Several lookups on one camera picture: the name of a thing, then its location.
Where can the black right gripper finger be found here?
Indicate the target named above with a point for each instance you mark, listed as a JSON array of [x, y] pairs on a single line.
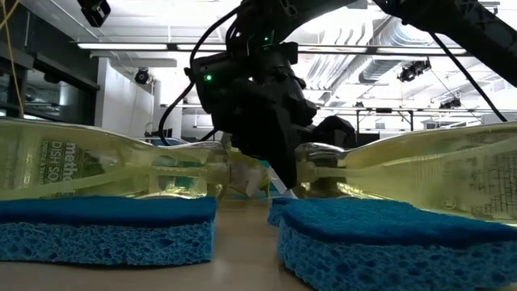
[[335, 131], [287, 165]]

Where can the blue sponge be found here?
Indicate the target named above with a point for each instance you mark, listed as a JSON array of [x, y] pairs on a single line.
[[383, 242], [105, 238]]

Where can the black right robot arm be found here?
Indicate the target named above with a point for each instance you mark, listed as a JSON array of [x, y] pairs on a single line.
[[464, 28]]

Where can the teal plastic bin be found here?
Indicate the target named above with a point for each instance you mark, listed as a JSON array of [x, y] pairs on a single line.
[[266, 165]]

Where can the black overhead light bar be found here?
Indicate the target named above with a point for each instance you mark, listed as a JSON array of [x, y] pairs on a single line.
[[121, 46]]

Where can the black metal table frame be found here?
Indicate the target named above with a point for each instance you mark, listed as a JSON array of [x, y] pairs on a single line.
[[383, 110]]

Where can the black ceiling camera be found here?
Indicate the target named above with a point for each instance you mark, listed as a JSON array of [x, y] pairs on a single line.
[[412, 70], [451, 104], [142, 77]]

